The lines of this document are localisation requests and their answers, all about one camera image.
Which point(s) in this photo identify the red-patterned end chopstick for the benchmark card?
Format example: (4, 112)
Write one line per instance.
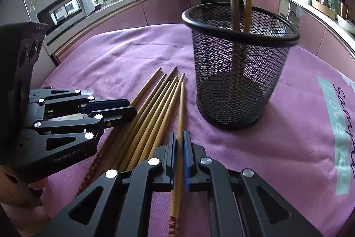
(180, 120)

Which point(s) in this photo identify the cardboard box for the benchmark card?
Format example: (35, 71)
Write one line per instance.
(324, 8)

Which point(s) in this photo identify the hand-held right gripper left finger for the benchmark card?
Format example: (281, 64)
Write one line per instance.
(166, 167)

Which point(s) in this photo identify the bunch of wooden chopsticks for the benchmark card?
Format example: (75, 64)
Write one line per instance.
(155, 114)

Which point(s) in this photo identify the black mesh holder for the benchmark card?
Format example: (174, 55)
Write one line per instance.
(263, 73)

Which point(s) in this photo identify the person's left hand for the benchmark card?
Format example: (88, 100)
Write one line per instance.
(25, 195)

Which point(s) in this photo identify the pink kitchen cabinets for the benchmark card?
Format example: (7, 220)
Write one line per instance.
(160, 6)

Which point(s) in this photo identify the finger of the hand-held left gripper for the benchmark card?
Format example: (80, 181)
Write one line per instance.
(105, 105)
(116, 117)

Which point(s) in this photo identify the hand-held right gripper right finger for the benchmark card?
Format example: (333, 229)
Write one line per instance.
(187, 162)

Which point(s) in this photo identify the purple floral blanket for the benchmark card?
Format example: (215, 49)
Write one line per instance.
(124, 59)

